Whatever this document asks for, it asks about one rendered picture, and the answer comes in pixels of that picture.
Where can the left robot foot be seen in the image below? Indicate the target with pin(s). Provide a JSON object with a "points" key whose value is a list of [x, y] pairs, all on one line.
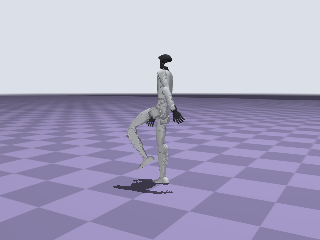
{"points": [[146, 162]]}

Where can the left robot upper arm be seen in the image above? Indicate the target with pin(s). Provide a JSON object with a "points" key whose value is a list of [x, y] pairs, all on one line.
{"points": [[163, 78]]}

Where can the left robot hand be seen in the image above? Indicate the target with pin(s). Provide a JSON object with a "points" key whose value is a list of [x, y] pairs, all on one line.
{"points": [[177, 115]]}

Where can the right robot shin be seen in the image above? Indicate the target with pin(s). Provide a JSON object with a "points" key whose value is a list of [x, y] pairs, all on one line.
{"points": [[163, 162]]}

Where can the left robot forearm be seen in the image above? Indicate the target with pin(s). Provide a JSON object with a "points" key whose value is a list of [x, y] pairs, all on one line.
{"points": [[169, 98]]}

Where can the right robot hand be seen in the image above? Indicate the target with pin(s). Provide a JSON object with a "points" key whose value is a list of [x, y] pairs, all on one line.
{"points": [[151, 121]]}

